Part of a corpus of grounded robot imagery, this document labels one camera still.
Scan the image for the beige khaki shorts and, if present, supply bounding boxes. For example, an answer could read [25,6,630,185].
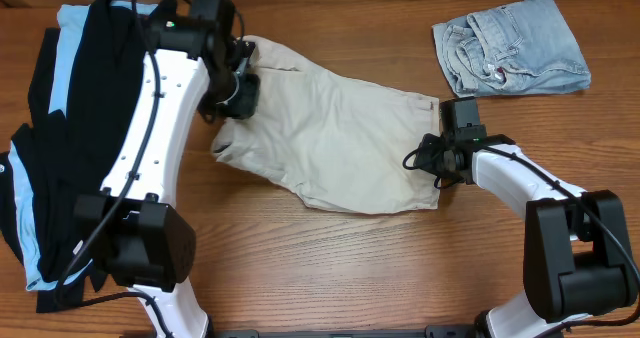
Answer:
[211,36,439,215]

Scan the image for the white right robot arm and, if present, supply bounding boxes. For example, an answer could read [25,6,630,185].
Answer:
[402,98,639,338]

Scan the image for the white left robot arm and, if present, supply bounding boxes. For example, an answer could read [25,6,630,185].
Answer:
[74,0,260,337]

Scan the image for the folded light blue jeans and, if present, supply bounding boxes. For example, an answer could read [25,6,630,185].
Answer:
[432,0,592,98]

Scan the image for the black and blue garment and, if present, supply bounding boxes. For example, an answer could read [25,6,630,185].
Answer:
[1,0,175,313]

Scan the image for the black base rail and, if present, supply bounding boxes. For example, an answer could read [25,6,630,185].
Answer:
[205,325,477,338]

